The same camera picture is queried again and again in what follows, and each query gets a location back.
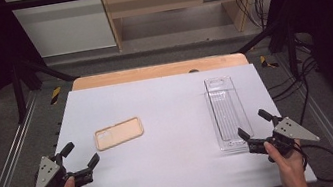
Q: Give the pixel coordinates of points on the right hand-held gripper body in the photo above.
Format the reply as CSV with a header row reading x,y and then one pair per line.
x,y
291,129

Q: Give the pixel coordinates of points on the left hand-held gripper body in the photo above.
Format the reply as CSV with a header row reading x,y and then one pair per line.
x,y
46,173

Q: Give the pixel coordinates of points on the clear plastic packaging tray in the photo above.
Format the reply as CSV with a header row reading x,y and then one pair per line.
x,y
226,111

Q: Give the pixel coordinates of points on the beige phone case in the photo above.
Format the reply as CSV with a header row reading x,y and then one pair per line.
x,y
119,133

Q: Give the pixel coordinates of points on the person's right hand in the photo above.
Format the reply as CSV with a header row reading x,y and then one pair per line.
x,y
290,168

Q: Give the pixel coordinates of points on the right yellow clamp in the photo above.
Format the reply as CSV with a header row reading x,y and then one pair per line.
x,y
267,62

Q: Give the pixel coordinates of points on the yellow clamp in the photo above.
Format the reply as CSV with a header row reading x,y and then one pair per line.
x,y
267,62
55,95

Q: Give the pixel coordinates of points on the left yellow clamp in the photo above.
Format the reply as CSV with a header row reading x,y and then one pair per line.
x,y
55,95

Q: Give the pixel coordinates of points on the black metal stand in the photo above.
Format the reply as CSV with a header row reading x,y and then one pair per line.
x,y
291,50
19,93

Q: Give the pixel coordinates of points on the light wooden table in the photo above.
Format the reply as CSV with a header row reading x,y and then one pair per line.
x,y
151,72

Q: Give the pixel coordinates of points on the white cabinet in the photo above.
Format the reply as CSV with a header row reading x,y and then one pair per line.
x,y
66,25

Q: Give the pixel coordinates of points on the light wooden desk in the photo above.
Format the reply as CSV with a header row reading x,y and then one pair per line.
x,y
170,0

